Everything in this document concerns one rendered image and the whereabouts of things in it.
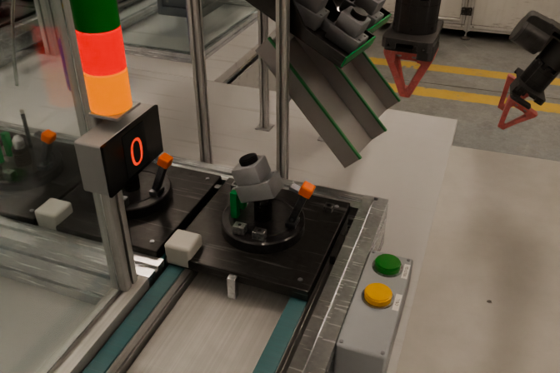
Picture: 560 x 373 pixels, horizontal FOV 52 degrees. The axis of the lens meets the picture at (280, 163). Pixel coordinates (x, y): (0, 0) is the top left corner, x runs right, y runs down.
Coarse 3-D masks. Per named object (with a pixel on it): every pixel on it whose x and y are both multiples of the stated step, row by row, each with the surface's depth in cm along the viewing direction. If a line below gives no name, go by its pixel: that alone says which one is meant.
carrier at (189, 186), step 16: (144, 176) 107; (176, 176) 110; (192, 176) 110; (208, 176) 110; (128, 192) 102; (144, 192) 102; (160, 192) 101; (176, 192) 105; (192, 192) 105; (208, 192) 106; (128, 208) 98; (144, 208) 98; (160, 208) 101; (176, 208) 101; (192, 208) 101; (128, 224) 97; (144, 224) 97; (160, 224) 97; (176, 224) 97; (144, 240) 94; (160, 240) 94; (160, 256) 93
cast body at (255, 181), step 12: (252, 156) 90; (264, 156) 92; (240, 168) 90; (252, 168) 89; (264, 168) 91; (240, 180) 91; (252, 180) 90; (264, 180) 90; (276, 180) 91; (240, 192) 92; (252, 192) 91; (264, 192) 90; (276, 192) 91
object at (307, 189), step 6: (294, 186) 90; (300, 186) 91; (306, 186) 89; (312, 186) 89; (300, 192) 89; (306, 192) 89; (312, 192) 90; (300, 198) 90; (306, 198) 90; (300, 204) 91; (294, 210) 92; (300, 210) 91; (294, 216) 92
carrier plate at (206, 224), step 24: (216, 192) 106; (288, 192) 105; (216, 216) 99; (312, 216) 99; (336, 216) 99; (216, 240) 94; (312, 240) 94; (336, 240) 96; (192, 264) 90; (216, 264) 89; (240, 264) 89; (264, 264) 89; (288, 264) 89; (312, 264) 89; (264, 288) 87; (288, 288) 85; (312, 288) 86
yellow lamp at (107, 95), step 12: (84, 72) 66; (120, 72) 66; (96, 84) 66; (108, 84) 66; (120, 84) 67; (96, 96) 67; (108, 96) 67; (120, 96) 67; (96, 108) 68; (108, 108) 67; (120, 108) 68
